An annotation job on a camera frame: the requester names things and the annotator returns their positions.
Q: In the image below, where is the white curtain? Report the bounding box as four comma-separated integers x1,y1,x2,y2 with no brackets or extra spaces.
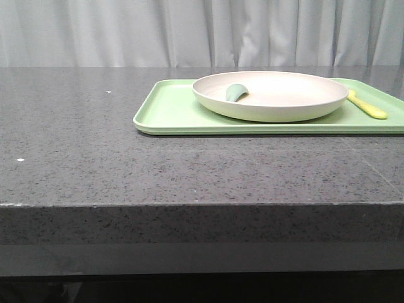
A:
1,1,403,68

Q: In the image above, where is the light green tray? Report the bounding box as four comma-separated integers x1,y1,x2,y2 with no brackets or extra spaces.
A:
133,78,403,136

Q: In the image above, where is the beige round plate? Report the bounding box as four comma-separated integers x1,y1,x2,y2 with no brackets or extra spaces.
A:
193,71,348,122

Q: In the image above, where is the yellow plastic fork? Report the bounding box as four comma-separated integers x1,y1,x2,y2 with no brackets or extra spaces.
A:
347,90,388,120

